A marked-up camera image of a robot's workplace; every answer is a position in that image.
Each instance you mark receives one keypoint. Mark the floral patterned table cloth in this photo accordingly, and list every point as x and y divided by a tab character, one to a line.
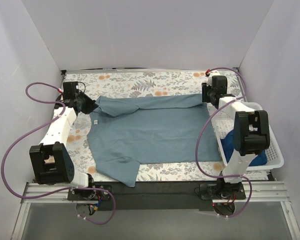
133	84

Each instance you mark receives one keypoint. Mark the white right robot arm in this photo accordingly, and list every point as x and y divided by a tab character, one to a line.
251	133

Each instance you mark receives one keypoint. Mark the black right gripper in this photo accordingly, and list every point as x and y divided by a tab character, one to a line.
205	93

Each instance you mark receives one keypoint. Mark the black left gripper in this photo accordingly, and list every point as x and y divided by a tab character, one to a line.
86	104

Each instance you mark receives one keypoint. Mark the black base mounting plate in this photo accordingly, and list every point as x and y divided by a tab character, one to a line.
172	195

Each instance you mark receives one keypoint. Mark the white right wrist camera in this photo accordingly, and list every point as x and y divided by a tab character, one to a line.
210	75

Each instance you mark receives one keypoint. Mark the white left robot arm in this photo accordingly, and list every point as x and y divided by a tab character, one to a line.
50	159

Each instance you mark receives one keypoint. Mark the white plastic laundry basket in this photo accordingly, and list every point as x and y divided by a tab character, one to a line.
271	158

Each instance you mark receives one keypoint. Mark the light blue t shirt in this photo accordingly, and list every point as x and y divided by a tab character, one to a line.
128	132

